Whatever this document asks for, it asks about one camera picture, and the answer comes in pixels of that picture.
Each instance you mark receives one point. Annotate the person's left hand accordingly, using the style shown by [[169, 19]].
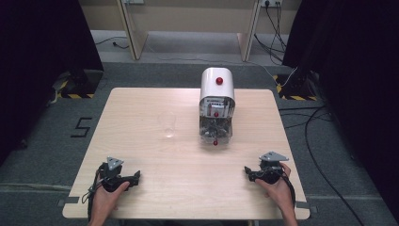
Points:
[[103, 202]]

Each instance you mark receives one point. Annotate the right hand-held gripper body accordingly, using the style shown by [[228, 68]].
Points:
[[270, 172]]

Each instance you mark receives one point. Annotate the clear drinking glass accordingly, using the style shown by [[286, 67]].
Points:
[[168, 125]]

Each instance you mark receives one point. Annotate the white wall socket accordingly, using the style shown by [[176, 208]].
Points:
[[271, 2], [134, 1]]

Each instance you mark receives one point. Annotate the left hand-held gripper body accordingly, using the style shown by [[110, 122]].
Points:
[[111, 175]]

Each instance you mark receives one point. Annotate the white dispenser with red knobs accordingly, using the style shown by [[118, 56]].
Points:
[[217, 94]]

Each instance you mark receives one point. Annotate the light wooden desk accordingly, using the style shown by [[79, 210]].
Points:
[[135, 40]]

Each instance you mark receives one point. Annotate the person's right hand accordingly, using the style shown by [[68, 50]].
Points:
[[279, 194]]

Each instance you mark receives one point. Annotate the black curtain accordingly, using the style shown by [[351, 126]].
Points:
[[354, 78], [31, 62]]

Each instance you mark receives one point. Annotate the stand base with striped tape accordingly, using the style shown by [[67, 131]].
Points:
[[296, 91], [78, 89]]

